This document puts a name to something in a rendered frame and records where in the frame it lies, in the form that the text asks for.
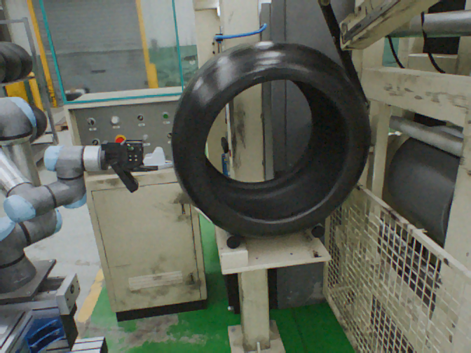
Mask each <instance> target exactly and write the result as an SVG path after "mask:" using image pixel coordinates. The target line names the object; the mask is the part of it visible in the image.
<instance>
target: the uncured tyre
mask: <svg viewBox="0 0 471 353"><path fill-rule="evenodd" d="M277 80H290V81H291V82H293V83H294V84H295V85H296V86H297V87H298V88H299V89H300V91H302V93H303V95H304V97H305V98H306V101H307V102H308V104H309V107H310V112H311V116H312V130H311V136H310V141H308V144H307V147H306V149H305V151H304V152H303V154H302V156H301V157H300V158H299V160H298V161H297V162H296V163H295V164H294V165H293V166H292V168H291V169H289V170H288V171H287V172H285V173H284V174H282V175H280V176H278V177H276V178H274V179H270V180H268V181H262V182H253V183H252V182H244V181H237V180H235V179H232V178H230V177H227V176H226V175H224V174H222V173H221V172H220V171H219V170H217V169H216V168H215V167H214V165H213V164H212V163H211V162H210V160H209V159H208V157H207V156H206V154H205V147H206V143H207V138H208V135H209V133H210V129H211V127H212V124H213V122H214V121H215V119H216V117H217V116H218V115H219V113H220V112H221V110H222V109H223V108H224V107H225V106H226V105H227V104H228V103H229V102H230V101H231V100H232V99H233V98H234V97H235V96H236V95H239V94H240V93H241V92H243V91H244V90H246V89H248V88H251V87H252V86H254V85H258V84H260V83H264V82H268V81H277ZM370 142H371V126H370V119H369V113H368V110H367V105H366V103H365V101H364V99H363V97H362V95H361V93H360V91H359V89H358V87H357V86H356V84H355V83H354V81H353V80H352V78H351V77H350V76H349V75H348V73H347V71H346V70H345V69H344V68H343V67H342V66H341V65H340V64H339V63H337V62H336V61H335V60H333V59H332V58H330V57H329V56H327V55H325V54H324V53H321V52H320V51H319V50H316V49H314V48H311V47H308V46H305V45H301V44H298V43H290V42H283V41H257V42H251V43H244V44H241V45H238V46H234V47H232V48H229V49H226V50H224V51H222V52H220V53H219V54H217V55H215V56H214V57H212V58H211V59H210V60H208V61H207V62H206V63H204V65H203V66H201V68H200V69H199V70H197V72H196V73H195V74H194V75H193V76H192V77H191V79H190V80H189V82H188V83H187V84H186V86H185V88H184V89H183V91H182V93H181V96H180V98H179V101H178V103H177V108H176V110H175V116H174V120H173V126H172V138H171V154H172V164H173V168H174V171H175V175H176V178H177V180H178V183H179V185H180V187H181V189H182V191H183V193H184V194H185V196H186V197H187V199H188V200H189V202H190V203H191V204H192V206H193V207H195V208H197V209H199V210H200V211H201V212H202V213H204V215H206V217H208V219H209V220H211V222H212V223H213V224H215V225H216V226H218V227H220V228H221V229H223V230H226V231H228V232H230V233H233V234H236V235H239V236H242V237H248V238H254V239H275V238H280V237H287V236H290V235H295V234H297V233H299V232H301V231H303V230H305V229H309V228H311V227H313V226H314V225H316V224H318V223H319V222H321V221H323V220H324V219H326V218H327V217H328V216H329V215H331V214H332V213H333V212H334V211H336V210H337V209H338V208H339V207H340V206H341V205H342V204H343V203H344V202H345V201H346V200H347V199H348V196H349V195H350V194H351V193H352V191H353V189H354V188H355V186H356V185H357V183H358V181H359V179H360V177H361V175H362V172H363V170H364V166H365V163H366V161H367V158H368V155H369V148H370Z"/></svg>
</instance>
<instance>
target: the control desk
mask: <svg viewBox="0 0 471 353"><path fill-rule="evenodd" d="M180 96H181V95H171V96H162V97H145V98H137V99H119V100H110V101H101V102H84V103H75V104H65V106H63V108H64V114H65V117H66V120H67V126H68V129H69V135H70V138H71V144H72V146H100V147H101V144H102V143H104V142H103V141H109V142H116V143H122V141H124V140H142V143H143V146H144V152H143V158H144V157H145V155H146V154H148V153H153V152H154V150H155V148H156V147H161V148H162V150H163V154H165V158H166V160H170V161H172V154H171V138H172V126H173V120H174V116H175V110H176V108H177V103H178V101H179V98H180ZM131 174H132V175H133V176H134V178H136V180H137V181H138V182H139V188H138V190H137V191H135V192H134V193H131V192H130V191H129V190H128V189H127V188H126V187H125V185H124V183H123V182H122V181H121V180H120V178H119V177H118V175H117V174H116V173H115V171H114V170H113V169H112V168H111V165H110V164H109V169H108V171H100V172H84V176H85V181H86V188H87V203H86V204H87V207H88V212H89V215H90V221H91V224H92V228H93V234H94V237H95V242H96V245H97V251H98V254H99V258H100V264H101V267H102V272H103V275H104V281H105V285H106V288H107V294H108V297H109V302H110V306H111V312H112V313H113V312H115V314H116V317H117V321H118V322H120V321H130V320H135V319H145V318H150V317H159V316H165V315H170V314H175V313H180V312H190V311H195V310H205V309H207V305H206V299H207V284H206V276H205V260H204V253H203V241H201V234H200V221H199V215H198V212H197V211H196V210H195V209H194V208H193V206H192V204H191V203H190V202H189V200H188V199H187V197H186V196H185V194H184V193H183V191H182V189H181V187H180V185H179V183H178V180H177V178H176V175H175V171H174V168H173V166H171V167H170V168H167V169H162V170H158V171H153V172H131Z"/></svg>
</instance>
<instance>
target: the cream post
mask: <svg viewBox="0 0 471 353"><path fill-rule="evenodd" d="M218 6H219V17H220V27H221V26H223V35H232V34H243V33H247V32H253V31H256V30H258V29H259V0H219V5H218ZM257 41H260V38H259V33H258V34H254V35H250V36H244V37H238V38H237V39H224V48H222V51H224V50H226V49H229V48H232V47H234V46H238V45H241V44H244V43H251V42H257ZM226 106H227V107H228V119H229V125H228V123H227V128H228V149H229V150H231V157H230V156H229V160H230V170H231V178H232V179H235V180H237V181H244V182H252V181H264V147H263V125H262V103H261V83H260V84H258V85H254V86H252V87H251V88H248V89H246V90H244V91H243V92H241V93H240V94H239V95H236V96H235V97H234V98H233V99H232V100H231V101H230V102H229V103H228V104H227V105H226ZM238 282H239V293H240V312H241V323H242V333H243V339H244V346H245V351H246V352H253V351H257V343H259V346H260V350H264V349H270V348H271V343H270V320H269V298H268V277H267V269H263V270H253V271H247V272H239V273H238Z"/></svg>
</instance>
